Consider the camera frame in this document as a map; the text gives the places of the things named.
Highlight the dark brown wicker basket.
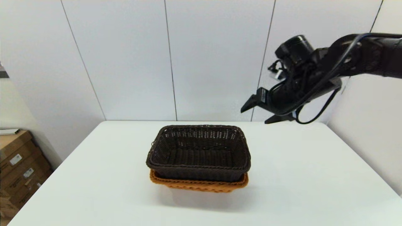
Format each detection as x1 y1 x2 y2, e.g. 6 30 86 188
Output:
146 125 252 182

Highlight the orange wicker basket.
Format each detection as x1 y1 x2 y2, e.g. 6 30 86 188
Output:
149 169 249 193

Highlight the brown cardboard box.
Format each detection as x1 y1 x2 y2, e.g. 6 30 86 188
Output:
0 131 40 162
0 171 53 209
0 148 51 186

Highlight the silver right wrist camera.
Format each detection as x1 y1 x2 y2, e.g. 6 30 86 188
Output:
269 67 285 81

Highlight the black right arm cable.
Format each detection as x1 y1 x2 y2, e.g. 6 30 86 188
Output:
273 33 402 125

